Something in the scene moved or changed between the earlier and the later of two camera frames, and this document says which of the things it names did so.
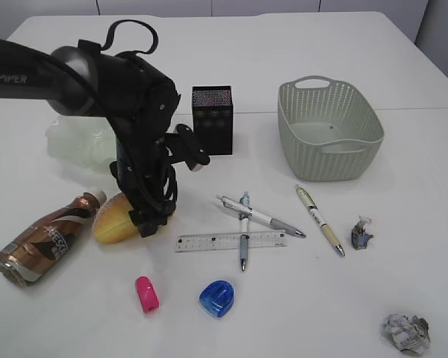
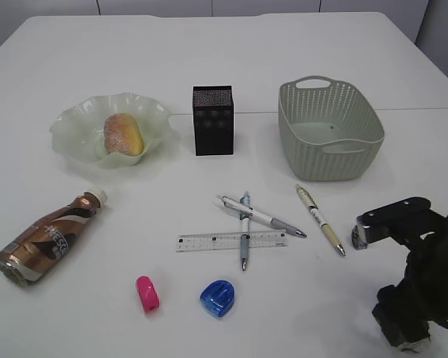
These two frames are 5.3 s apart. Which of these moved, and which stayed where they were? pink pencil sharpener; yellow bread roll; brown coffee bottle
Moved: yellow bread roll
Stayed: brown coffee bottle; pink pencil sharpener
